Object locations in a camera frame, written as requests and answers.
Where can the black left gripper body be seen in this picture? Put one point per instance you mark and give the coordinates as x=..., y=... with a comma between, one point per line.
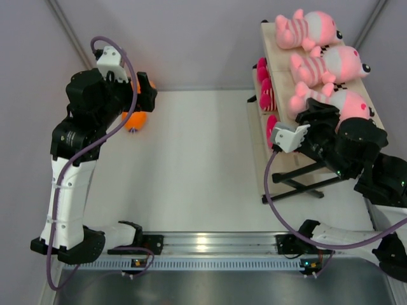
x=119, y=98

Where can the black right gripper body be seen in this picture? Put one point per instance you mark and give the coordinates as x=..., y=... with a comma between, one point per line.
x=320, y=143

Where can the orange plush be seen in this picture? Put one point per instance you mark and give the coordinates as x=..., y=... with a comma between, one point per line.
x=136, y=122
x=138, y=85

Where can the small pink striped plush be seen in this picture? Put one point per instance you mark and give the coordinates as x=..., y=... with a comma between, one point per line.
x=349, y=103

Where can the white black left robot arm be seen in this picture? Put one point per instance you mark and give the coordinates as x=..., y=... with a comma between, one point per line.
x=65, y=234

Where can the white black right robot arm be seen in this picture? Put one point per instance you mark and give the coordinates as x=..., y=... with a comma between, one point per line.
x=383, y=183

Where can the cream two-tier folding shelf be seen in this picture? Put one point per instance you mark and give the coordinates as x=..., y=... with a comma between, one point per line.
x=274, y=86

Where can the magenta plush on lower shelf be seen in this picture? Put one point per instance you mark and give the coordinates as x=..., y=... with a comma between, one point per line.
x=267, y=97

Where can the pink striped plush front shelf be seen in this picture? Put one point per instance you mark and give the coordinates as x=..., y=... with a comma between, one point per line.
x=338, y=64

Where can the pink striped plush shelf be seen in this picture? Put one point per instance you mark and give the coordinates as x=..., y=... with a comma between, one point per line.
x=309, y=30
x=338, y=64

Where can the pink striped plush back shelf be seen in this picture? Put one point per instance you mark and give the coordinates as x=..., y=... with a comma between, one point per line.
x=309, y=30

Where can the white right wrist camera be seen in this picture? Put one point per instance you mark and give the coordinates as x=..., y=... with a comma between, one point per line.
x=287, y=137

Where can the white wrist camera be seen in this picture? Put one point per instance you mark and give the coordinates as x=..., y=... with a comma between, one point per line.
x=111, y=65
x=287, y=137

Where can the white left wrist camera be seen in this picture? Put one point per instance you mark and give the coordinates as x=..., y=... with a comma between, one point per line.
x=111, y=65

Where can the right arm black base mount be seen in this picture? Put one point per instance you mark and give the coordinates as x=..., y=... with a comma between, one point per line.
x=288, y=244

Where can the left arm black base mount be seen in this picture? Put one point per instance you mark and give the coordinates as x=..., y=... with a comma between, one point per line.
x=152, y=242

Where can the aluminium rail frame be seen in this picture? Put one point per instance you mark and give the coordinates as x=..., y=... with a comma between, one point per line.
x=190, y=243

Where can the grey slotted cable duct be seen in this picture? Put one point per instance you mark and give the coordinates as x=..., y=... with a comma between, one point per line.
x=196, y=264

